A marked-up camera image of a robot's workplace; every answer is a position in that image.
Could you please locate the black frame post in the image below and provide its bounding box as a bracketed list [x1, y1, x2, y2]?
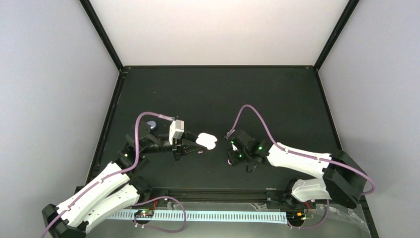
[79, 0, 124, 71]
[314, 0, 360, 71]

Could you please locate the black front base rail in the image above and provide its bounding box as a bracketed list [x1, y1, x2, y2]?
[151, 188, 285, 203]

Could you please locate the white earbud charging case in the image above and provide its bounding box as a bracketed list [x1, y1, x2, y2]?
[196, 132, 217, 150]

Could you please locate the black rear left frame post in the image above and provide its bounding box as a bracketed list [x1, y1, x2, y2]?
[79, 0, 124, 71]

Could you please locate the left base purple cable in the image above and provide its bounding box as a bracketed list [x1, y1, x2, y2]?
[129, 196, 187, 234]

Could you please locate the white slotted cable duct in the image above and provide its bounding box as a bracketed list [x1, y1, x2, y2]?
[95, 209, 289, 225]

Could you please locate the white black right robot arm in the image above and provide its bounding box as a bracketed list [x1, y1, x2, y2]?
[226, 129, 368, 209]

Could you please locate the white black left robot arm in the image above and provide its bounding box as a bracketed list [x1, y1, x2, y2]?
[41, 118, 217, 238]

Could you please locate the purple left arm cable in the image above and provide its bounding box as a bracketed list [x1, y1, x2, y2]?
[39, 112, 176, 238]

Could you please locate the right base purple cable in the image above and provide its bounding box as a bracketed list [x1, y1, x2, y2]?
[287, 200, 330, 230]

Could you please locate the black rear right frame post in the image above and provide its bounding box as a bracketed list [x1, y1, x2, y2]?
[314, 0, 360, 71]

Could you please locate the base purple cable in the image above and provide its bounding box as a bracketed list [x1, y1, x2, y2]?
[129, 196, 187, 234]
[287, 200, 330, 230]

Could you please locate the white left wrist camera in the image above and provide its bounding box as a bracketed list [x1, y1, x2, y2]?
[168, 119, 184, 145]

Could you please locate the purple charging case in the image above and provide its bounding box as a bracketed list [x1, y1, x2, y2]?
[147, 120, 157, 130]

